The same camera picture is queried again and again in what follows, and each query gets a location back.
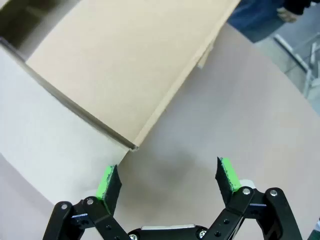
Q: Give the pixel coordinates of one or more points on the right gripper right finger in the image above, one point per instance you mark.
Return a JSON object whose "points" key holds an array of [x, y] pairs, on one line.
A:
{"points": [[226, 185]]}

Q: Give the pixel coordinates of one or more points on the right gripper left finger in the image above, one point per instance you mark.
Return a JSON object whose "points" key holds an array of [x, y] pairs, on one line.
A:
{"points": [[111, 190]]}

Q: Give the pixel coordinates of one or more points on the brown cardboard shipping box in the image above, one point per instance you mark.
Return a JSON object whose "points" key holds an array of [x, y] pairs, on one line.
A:
{"points": [[112, 62]]}

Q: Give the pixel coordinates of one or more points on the person's left forearm black sleeve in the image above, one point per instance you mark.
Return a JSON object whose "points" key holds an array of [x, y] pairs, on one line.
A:
{"points": [[296, 6]]}

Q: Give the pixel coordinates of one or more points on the person's left hand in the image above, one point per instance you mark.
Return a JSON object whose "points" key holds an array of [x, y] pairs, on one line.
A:
{"points": [[287, 15]]}

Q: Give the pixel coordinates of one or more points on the person black sweater blue jeans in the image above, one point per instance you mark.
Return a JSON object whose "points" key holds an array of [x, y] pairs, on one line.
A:
{"points": [[255, 20]]}

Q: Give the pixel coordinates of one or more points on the grey metal frame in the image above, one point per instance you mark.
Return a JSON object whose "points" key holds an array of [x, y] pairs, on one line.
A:
{"points": [[297, 55]]}

